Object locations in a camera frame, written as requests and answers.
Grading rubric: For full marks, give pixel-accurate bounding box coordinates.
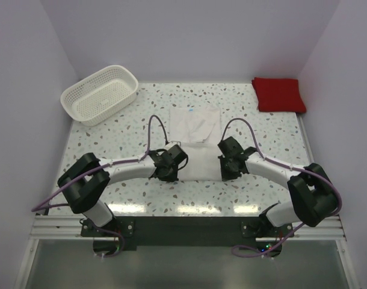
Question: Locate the folded red t shirt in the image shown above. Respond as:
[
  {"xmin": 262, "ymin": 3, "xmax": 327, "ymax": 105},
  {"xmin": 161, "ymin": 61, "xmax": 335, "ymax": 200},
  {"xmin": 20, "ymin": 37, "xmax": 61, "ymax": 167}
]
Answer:
[{"xmin": 251, "ymin": 77, "xmax": 307, "ymax": 114}]

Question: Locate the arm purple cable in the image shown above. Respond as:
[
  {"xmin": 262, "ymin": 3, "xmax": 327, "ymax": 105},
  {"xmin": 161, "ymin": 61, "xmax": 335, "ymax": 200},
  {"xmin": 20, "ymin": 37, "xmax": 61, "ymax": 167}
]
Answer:
[
  {"xmin": 31, "ymin": 115, "xmax": 169, "ymax": 258},
  {"xmin": 231, "ymin": 117, "xmax": 344, "ymax": 259}
]

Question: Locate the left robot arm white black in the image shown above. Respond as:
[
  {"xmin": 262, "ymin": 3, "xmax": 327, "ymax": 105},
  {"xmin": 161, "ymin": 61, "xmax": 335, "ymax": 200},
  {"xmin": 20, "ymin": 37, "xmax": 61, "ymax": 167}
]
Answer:
[{"xmin": 57, "ymin": 143, "xmax": 189, "ymax": 236}]

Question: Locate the white t shirt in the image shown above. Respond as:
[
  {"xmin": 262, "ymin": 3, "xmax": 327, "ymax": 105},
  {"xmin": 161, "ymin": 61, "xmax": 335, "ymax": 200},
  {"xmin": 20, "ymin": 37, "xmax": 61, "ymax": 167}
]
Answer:
[{"xmin": 169, "ymin": 106, "xmax": 222, "ymax": 181}]

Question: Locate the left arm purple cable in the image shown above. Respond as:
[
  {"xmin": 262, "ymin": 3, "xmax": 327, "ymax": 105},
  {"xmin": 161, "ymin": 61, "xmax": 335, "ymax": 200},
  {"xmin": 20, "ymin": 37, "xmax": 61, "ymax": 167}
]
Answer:
[{"xmin": 31, "ymin": 115, "xmax": 169, "ymax": 258}]

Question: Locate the white plastic perforated basket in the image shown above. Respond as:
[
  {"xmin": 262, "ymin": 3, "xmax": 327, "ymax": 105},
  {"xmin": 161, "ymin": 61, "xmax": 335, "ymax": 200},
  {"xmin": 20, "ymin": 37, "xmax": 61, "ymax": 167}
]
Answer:
[{"xmin": 60, "ymin": 65, "xmax": 138, "ymax": 126}]

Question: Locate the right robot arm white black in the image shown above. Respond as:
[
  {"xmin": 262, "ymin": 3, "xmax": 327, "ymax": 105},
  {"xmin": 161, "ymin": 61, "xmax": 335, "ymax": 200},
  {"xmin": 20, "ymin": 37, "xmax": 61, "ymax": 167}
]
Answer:
[{"xmin": 218, "ymin": 137, "xmax": 342, "ymax": 237}]

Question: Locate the aluminium extrusion rail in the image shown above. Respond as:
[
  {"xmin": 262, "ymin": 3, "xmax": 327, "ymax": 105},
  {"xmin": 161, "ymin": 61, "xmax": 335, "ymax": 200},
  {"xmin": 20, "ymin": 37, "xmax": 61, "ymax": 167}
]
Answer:
[{"xmin": 29, "ymin": 216, "xmax": 346, "ymax": 241}]

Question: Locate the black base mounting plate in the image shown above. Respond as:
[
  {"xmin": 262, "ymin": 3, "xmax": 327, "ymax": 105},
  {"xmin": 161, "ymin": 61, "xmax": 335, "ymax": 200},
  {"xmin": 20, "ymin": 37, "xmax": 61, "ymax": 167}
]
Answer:
[{"xmin": 80, "ymin": 216, "xmax": 293, "ymax": 255}]

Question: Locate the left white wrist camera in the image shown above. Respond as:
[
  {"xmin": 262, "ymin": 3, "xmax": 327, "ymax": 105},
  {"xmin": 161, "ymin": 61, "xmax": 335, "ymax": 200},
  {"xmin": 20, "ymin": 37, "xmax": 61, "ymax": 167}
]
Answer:
[{"xmin": 166, "ymin": 141, "xmax": 181, "ymax": 148}]

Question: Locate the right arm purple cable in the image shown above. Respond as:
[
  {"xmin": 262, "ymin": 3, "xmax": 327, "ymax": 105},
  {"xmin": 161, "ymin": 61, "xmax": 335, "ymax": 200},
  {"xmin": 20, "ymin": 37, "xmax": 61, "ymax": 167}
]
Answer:
[{"xmin": 231, "ymin": 117, "xmax": 344, "ymax": 259}]

